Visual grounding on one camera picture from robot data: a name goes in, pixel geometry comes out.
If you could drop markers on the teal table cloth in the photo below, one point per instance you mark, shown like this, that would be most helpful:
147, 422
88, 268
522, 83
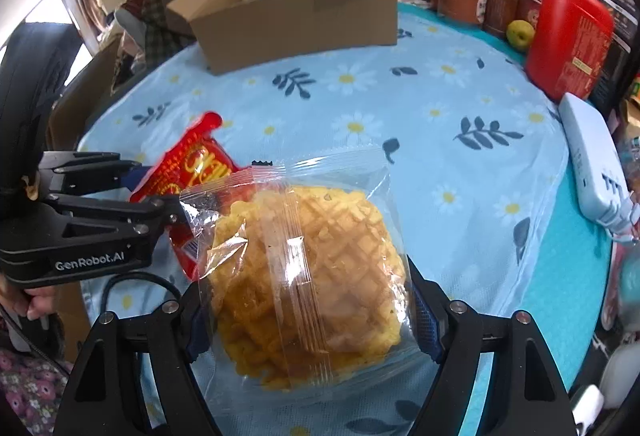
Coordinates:
565, 316

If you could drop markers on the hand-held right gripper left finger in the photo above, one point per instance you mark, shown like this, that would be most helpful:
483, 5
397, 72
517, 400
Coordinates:
196, 350

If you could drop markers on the clear packet of yellow waffle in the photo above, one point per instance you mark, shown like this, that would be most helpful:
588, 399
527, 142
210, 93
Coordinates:
310, 276

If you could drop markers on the light blue plastic case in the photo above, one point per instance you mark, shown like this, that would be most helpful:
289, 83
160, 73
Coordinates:
592, 156

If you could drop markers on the green apple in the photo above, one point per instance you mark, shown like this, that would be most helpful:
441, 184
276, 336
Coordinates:
521, 36

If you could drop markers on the person's left hand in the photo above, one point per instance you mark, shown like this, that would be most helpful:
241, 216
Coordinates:
39, 303

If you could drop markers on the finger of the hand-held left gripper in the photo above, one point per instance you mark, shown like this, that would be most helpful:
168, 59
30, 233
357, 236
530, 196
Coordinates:
90, 171
115, 211

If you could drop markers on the large red gold snack packet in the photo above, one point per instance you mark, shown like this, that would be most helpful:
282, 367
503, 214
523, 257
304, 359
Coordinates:
195, 156

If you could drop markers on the green plaid cloth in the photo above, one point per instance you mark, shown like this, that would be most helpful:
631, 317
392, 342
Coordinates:
165, 21

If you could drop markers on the person's floral clothing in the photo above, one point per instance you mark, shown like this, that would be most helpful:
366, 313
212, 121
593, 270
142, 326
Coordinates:
25, 391

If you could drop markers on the red canister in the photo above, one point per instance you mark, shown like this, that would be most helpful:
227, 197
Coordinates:
570, 36

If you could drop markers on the white plastic object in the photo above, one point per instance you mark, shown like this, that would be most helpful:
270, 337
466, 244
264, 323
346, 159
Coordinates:
612, 391

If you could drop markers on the brown spice jar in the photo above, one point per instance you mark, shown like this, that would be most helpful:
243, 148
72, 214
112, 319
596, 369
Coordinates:
501, 8

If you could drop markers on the flattened cardboard sheets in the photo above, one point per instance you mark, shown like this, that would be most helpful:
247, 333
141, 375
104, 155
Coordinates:
85, 91

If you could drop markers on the cardboard box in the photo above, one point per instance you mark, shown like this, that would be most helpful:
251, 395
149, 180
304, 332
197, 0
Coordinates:
300, 26

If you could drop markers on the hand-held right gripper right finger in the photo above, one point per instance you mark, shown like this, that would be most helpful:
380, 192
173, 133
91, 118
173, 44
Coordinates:
427, 323

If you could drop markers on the person's left forearm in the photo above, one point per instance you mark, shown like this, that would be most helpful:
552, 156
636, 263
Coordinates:
35, 81

